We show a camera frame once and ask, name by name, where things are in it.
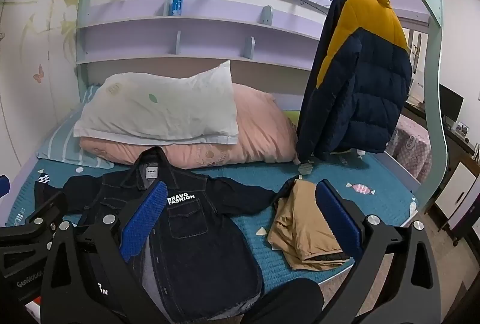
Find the teal quilted bedspread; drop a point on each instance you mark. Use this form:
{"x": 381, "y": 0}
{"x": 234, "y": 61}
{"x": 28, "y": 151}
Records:
{"x": 390, "y": 204}

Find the navy and yellow puffer jacket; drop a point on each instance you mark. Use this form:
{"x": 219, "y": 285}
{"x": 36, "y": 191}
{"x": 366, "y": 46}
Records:
{"x": 367, "y": 91}

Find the white pillow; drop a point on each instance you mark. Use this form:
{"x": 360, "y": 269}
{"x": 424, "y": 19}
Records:
{"x": 157, "y": 110}

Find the mint green bed frame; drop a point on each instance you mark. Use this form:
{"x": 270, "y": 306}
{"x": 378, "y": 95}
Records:
{"x": 437, "y": 121}

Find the black monitor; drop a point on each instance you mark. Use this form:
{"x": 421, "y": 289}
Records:
{"x": 450, "y": 103}

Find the butterfly wall sticker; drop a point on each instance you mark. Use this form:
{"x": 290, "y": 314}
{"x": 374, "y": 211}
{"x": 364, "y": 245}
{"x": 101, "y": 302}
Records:
{"x": 38, "y": 73}

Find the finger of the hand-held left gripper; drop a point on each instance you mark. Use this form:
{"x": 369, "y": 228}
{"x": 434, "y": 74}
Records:
{"x": 33, "y": 226}
{"x": 3, "y": 186}

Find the pink pillow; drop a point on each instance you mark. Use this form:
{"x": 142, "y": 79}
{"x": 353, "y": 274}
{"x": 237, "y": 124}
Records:
{"x": 258, "y": 129}

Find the dark wooden desk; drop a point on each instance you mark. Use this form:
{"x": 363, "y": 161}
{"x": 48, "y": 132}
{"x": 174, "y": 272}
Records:
{"x": 461, "y": 148}

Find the blue box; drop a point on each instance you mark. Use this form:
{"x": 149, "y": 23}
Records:
{"x": 177, "y": 5}

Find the person's leg in black pants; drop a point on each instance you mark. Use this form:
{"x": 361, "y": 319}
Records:
{"x": 288, "y": 301}

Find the teal striped pillow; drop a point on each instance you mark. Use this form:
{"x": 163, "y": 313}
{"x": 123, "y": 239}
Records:
{"x": 62, "y": 144}

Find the pink checkered cloth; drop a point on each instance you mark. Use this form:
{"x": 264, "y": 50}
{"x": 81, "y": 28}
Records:
{"x": 410, "y": 148}

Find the lilac headboard shelf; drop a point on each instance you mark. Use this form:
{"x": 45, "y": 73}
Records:
{"x": 187, "y": 46}

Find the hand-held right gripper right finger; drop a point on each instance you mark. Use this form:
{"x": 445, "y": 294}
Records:
{"x": 337, "y": 219}

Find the white cabinet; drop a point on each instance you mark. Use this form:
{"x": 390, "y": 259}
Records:
{"x": 455, "y": 189}

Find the dark denim jacket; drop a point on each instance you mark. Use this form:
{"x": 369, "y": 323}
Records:
{"x": 195, "y": 234}

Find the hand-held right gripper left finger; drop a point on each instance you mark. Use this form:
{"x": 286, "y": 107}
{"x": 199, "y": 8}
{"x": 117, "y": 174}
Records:
{"x": 144, "y": 223}

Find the folded tan pants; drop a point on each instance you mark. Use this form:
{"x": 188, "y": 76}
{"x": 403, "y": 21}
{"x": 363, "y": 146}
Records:
{"x": 296, "y": 230}

